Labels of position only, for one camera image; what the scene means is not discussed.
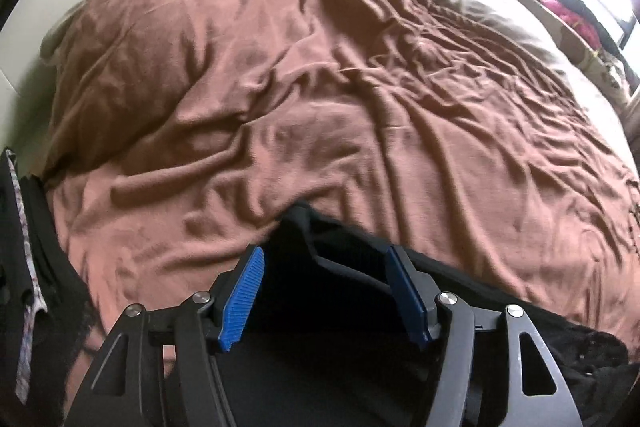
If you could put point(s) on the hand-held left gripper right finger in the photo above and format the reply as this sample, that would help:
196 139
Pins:
406 297

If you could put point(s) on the black garment with patterned trim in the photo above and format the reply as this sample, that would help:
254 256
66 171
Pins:
55 277

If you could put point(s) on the black pants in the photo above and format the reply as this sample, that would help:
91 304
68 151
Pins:
310 347

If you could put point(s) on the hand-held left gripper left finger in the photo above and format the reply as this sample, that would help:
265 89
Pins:
245 302

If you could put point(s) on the brown blanket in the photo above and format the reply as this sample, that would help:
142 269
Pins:
300 107

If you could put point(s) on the pink cloth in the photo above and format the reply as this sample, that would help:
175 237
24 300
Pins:
570 14

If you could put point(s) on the pile of black clothes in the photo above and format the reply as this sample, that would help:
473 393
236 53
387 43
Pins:
607 32

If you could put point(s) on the beige quilt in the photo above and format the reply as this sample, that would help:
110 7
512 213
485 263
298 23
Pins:
500 7

